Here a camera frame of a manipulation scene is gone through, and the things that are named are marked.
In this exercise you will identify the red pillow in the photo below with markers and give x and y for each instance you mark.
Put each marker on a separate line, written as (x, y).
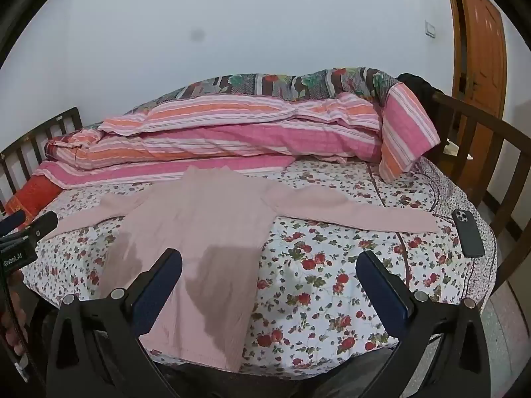
(35, 195)

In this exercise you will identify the dark wooden headboard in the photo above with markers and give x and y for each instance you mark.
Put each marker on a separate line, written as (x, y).
(37, 137)

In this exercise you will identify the brown wooden door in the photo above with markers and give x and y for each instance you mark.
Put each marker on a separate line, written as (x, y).
(481, 41)

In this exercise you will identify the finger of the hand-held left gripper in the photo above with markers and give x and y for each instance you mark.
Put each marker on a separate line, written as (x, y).
(41, 224)
(10, 222)

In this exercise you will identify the floral patchwork blanket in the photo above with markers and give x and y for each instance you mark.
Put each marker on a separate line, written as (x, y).
(290, 83)

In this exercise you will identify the white wall switch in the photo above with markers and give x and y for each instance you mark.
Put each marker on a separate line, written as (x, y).
(430, 29)

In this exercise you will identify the person's left hand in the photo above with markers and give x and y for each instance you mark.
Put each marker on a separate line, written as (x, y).
(12, 323)

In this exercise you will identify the pink orange striped quilt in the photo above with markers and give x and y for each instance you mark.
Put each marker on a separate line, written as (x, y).
(249, 132)

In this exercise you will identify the pink knit sweater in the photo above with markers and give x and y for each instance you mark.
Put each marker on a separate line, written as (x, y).
(195, 232)

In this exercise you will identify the rose print bedsheet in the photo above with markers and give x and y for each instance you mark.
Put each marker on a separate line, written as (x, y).
(332, 257)

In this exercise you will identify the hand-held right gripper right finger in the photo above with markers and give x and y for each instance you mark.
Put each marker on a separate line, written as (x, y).
(379, 290)

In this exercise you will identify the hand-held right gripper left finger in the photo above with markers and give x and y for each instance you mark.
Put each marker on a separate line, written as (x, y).
(159, 288)

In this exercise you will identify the black smartphone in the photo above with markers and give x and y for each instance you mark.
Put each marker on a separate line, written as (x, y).
(468, 232)

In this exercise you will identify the dark cloth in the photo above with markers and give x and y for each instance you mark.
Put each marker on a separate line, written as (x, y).
(419, 87)

